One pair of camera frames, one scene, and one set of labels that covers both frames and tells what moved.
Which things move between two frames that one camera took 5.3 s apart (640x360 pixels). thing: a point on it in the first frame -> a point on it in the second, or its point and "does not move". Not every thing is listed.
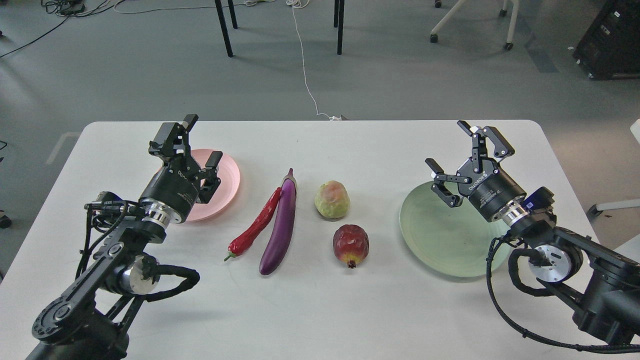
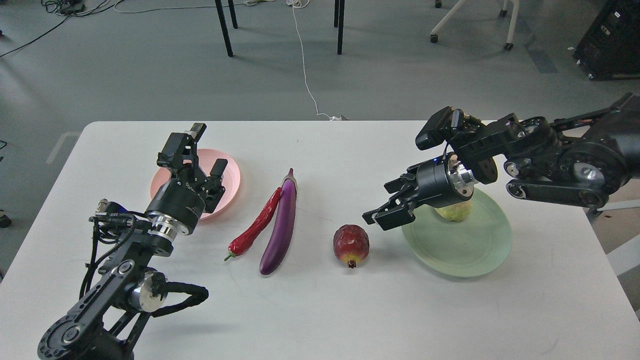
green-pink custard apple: [332, 199] -> [456, 212]
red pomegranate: [351, 243] does not move
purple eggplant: [288, 200] does not move
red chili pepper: [245, 238] does not move
